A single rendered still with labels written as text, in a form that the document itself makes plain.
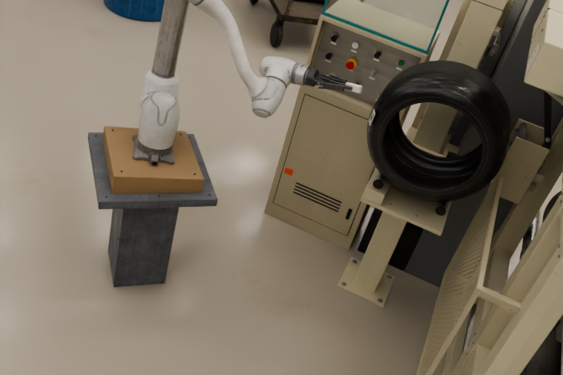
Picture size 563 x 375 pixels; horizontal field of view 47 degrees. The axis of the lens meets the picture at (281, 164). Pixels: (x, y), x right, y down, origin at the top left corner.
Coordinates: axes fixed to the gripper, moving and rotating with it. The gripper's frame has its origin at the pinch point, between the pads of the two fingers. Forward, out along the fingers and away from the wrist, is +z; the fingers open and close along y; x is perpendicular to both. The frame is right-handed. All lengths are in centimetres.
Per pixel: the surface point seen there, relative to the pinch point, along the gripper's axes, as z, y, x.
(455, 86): 40.3, -8.7, -14.6
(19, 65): -257, 87, 86
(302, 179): -31, 50, 85
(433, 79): 31.8, -8.0, -14.9
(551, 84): 70, -35, -34
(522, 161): 74, 19, 23
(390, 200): 26, -4, 46
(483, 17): 42, 27, -32
